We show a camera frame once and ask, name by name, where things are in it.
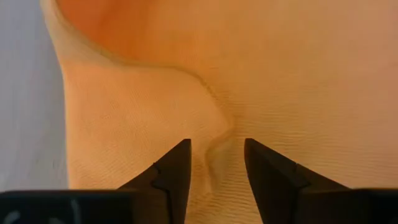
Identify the orange microfiber towel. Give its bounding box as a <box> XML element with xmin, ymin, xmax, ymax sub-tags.
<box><xmin>39</xmin><ymin>0</ymin><xmax>398</xmax><ymax>224</ymax></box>

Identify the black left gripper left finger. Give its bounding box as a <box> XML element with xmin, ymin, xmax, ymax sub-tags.
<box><xmin>117</xmin><ymin>138</ymin><xmax>192</xmax><ymax>224</ymax></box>

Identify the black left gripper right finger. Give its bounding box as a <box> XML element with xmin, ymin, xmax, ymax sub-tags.
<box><xmin>244</xmin><ymin>138</ymin><xmax>351</xmax><ymax>224</ymax></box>

